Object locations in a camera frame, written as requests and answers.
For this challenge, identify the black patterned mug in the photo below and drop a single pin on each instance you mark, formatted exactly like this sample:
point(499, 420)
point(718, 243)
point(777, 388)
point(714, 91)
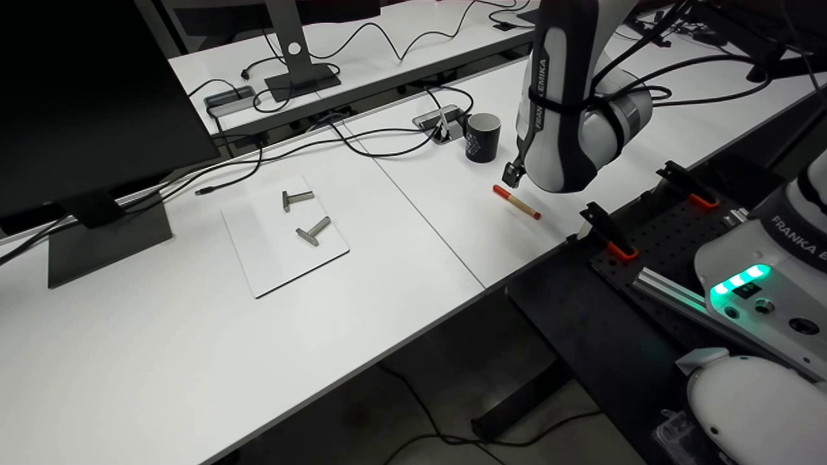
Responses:
point(482, 139)

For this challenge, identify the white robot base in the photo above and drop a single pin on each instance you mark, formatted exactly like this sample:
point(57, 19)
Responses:
point(777, 274)

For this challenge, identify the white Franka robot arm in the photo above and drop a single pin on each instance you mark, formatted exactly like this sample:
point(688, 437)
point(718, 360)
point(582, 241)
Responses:
point(572, 94)

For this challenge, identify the metal desk outlet box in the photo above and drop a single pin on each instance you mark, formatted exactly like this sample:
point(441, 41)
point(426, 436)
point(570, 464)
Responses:
point(430, 118)

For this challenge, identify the white rounded cover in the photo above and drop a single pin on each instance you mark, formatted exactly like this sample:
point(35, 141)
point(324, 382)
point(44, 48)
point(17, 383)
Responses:
point(759, 414)

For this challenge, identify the black orange clamp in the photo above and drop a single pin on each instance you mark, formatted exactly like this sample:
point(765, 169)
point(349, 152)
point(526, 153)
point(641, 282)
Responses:
point(688, 185)
point(608, 233)

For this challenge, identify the black computer monitor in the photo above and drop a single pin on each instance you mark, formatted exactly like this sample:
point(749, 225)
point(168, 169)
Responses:
point(87, 104)

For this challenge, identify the red capped tan marker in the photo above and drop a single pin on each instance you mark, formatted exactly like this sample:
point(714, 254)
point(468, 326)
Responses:
point(516, 200)

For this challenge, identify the silver monitor stand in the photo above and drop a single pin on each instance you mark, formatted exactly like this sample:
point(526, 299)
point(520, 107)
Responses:
point(298, 74)

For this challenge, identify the grey T-shaped metal piece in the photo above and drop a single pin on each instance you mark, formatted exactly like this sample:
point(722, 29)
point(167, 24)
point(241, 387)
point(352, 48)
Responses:
point(296, 200)
point(313, 232)

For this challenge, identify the black table foot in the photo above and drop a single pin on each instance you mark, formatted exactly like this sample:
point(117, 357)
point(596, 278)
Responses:
point(517, 401)

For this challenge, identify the black power adapter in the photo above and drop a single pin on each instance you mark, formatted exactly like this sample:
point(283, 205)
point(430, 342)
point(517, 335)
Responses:
point(228, 100)

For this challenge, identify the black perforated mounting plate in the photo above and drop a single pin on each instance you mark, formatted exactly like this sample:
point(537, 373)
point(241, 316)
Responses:
point(672, 237)

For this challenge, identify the black equipment stand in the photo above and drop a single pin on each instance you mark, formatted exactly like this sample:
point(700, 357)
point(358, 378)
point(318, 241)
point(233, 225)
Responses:
point(777, 54)

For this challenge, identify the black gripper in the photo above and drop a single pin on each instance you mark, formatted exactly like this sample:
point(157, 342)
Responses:
point(516, 174)

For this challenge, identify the aluminium rail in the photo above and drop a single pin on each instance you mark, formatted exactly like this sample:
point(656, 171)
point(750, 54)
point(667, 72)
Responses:
point(680, 294)

